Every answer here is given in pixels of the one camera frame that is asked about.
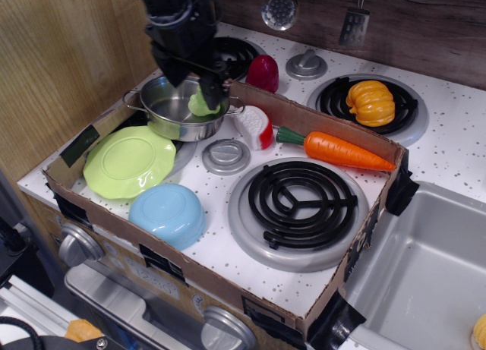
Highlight red toy pepper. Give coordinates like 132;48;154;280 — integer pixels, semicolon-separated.
246;55;279;93

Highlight orange toy carrot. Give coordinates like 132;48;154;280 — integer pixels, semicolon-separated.
276;127;396;172

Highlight orange toy bottom left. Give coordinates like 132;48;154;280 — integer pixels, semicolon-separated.
65;319;103;342

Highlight back right black burner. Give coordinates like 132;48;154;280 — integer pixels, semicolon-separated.
305;74;428;147

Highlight front right black burner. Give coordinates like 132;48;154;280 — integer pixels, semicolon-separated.
228;158;369;273

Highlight grey stove knob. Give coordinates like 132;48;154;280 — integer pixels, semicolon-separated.
286;49;328;80
202;139;251;175

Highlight green plastic plate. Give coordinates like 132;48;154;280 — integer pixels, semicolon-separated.
83;126;176;199

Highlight front grey stove knob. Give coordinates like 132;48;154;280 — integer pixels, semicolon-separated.
202;139;251;175

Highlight oven knob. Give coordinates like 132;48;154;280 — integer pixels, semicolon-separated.
58;223;104;267
200;306;257;350

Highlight yellow toy pumpkin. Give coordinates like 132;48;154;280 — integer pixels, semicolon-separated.
346;80;396;128

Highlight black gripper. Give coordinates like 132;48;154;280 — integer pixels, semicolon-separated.
145;8;229;111

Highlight oven door handle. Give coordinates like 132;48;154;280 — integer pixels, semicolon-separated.
65;264;204;349

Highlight hanging steel strainer ladle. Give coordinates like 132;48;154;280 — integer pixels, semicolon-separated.
260;0;299;31

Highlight white red toy cheese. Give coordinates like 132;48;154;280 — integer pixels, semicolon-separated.
233;106;273;150

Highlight grey sink basin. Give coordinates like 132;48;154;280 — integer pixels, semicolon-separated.
344;182;485;349

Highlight back left black burner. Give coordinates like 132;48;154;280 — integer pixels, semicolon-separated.
214;36;265;80

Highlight right oven knob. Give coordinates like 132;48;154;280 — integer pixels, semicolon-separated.
200;306;257;350

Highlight left oven knob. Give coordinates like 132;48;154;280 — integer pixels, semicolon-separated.
58;223;104;267

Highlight yellow toy in sink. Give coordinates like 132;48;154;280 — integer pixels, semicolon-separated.
471;314;486;350

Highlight green toy broccoli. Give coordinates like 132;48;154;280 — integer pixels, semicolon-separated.
188;86;220;117

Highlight black burner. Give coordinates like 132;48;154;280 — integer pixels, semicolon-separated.
228;158;369;273
305;74;428;147
214;36;265;80

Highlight black cable bottom left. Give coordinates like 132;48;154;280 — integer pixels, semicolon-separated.
0;316;43;350

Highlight cardboard fence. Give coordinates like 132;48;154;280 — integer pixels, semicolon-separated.
44;81;413;348

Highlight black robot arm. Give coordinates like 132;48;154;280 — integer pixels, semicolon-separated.
142;0;229;110

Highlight hanging steel spatula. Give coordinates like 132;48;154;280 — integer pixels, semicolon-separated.
339;0;371;47

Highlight steel pot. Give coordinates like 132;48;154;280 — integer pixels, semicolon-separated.
122;77;245;142

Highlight blue plastic bowl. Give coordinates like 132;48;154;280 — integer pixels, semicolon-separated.
128;184;206;251

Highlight back grey stove knob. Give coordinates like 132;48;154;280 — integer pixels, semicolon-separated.
286;49;328;80

